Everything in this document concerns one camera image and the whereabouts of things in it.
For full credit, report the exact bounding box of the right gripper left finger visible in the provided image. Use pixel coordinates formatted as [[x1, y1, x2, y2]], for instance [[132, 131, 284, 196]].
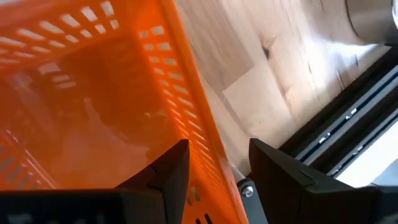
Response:
[[115, 139, 191, 224]]

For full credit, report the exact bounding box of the grey metal bracket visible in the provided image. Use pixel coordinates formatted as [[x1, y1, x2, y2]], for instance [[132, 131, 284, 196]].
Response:
[[231, 167, 269, 224]]

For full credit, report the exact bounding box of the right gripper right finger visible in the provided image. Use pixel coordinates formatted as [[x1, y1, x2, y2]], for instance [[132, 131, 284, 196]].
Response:
[[248, 138, 382, 224]]

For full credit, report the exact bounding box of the white shade table lamp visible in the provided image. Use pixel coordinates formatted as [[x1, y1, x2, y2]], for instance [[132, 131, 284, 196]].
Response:
[[344, 0, 398, 45]]

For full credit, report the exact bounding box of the orange-red plastic basket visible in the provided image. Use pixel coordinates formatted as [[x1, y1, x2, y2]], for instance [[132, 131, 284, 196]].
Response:
[[0, 0, 249, 224]]

